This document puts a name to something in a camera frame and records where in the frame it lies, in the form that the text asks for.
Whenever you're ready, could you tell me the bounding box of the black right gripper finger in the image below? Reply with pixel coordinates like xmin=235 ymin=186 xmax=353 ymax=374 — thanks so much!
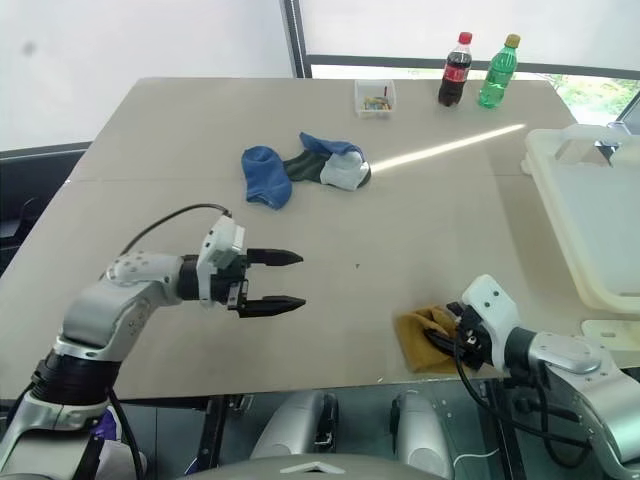
xmin=422 ymin=326 xmax=457 ymax=345
xmin=428 ymin=337 xmax=459 ymax=358

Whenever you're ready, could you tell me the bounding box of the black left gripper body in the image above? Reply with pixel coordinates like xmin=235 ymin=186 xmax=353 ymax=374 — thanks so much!
xmin=211 ymin=251 xmax=252 ymax=314

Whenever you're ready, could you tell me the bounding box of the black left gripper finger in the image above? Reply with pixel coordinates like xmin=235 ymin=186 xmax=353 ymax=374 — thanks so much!
xmin=237 ymin=295 xmax=307 ymax=320
xmin=246 ymin=247 xmax=305 ymax=268

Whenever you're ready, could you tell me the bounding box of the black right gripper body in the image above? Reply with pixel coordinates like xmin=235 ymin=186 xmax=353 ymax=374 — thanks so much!
xmin=445 ymin=300 xmax=495 ymax=373

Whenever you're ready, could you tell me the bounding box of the mustard yellow cloth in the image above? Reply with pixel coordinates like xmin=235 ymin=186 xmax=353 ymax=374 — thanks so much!
xmin=394 ymin=302 xmax=465 ymax=375

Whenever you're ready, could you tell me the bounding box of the white plastic bin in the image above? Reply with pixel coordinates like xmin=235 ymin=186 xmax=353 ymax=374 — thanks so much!
xmin=521 ymin=123 xmax=640 ymax=315

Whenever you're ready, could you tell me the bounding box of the small clear box with crayons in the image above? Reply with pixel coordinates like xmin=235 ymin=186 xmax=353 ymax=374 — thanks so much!
xmin=353 ymin=79 xmax=397 ymax=120

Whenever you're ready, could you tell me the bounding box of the plain blue sock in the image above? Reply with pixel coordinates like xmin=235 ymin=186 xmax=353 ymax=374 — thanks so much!
xmin=240 ymin=145 xmax=293 ymax=211

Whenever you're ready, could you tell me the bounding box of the silver rounded robot leg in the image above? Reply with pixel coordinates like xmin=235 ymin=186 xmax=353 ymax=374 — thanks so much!
xmin=248 ymin=390 xmax=342 ymax=462
xmin=388 ymin=390 xmax=455 ymax=480

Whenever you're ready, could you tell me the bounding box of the blue white dark green sock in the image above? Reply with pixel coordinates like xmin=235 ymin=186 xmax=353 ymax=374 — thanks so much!
xmin=282 ymin=131 xmax=373 ymax=192

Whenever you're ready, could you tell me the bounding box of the grey robot chest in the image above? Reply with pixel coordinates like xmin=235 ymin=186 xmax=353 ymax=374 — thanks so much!
xmin=185 ymin=452 xmax=352 ymax=480

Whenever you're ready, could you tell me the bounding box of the purple white object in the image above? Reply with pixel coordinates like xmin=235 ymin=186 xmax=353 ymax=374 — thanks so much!
xmin=93 ymin=405 xmax=124 ymax=443

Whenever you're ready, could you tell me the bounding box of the dark bench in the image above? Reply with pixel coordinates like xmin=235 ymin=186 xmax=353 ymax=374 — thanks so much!
xmin=0 ymin=141 xmax=94 ymax=279

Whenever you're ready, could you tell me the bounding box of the cola bottle with red cap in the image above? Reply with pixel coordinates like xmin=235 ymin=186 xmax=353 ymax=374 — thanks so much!
xmin=437 ymin=31 xmax=474 ymax=108

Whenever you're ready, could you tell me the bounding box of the green bottle with yellow cap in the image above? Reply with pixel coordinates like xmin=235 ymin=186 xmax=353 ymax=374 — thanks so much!
xmin=476 ymin=33 xmax=522 ymax=110

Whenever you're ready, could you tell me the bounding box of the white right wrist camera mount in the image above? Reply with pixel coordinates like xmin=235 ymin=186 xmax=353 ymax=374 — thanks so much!
xmin=460 ymin=273 xmax=520 ymax=372

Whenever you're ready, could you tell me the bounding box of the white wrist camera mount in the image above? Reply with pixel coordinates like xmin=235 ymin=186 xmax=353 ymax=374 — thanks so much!
xmin=460 ymin=273 xmax=520 ymax=372
xmin=197 ymin=215 xmax=248 ymax=307

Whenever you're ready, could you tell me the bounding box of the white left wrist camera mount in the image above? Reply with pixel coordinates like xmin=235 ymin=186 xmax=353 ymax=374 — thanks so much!
xmin=197 ymin=215 xmax=248 ymax=307

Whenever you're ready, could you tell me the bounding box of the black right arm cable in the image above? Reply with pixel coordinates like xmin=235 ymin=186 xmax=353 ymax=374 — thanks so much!
xmin=451 ymin=339 xmax=601 ymax=469

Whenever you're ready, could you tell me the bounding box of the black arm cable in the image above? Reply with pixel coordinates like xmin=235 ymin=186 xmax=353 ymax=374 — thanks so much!
xmin=121 ymin=202 xmax=234 ymax=257
xmin=451 ymin=339 xmax=601 ymax=469

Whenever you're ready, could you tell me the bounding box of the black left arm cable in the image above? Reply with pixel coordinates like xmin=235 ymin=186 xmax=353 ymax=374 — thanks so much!
xmin=121 ymin=202 xmax=234 ymax=257

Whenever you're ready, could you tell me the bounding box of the thin white cable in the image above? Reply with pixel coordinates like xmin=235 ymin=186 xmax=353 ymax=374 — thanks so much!
xmin=451 ymin=446 xmax=502 ymax=480

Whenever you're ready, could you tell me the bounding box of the dark window frame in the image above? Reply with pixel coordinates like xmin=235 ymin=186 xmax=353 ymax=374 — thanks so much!
xmin=281 ymin=0 xmax=640 ymax=81

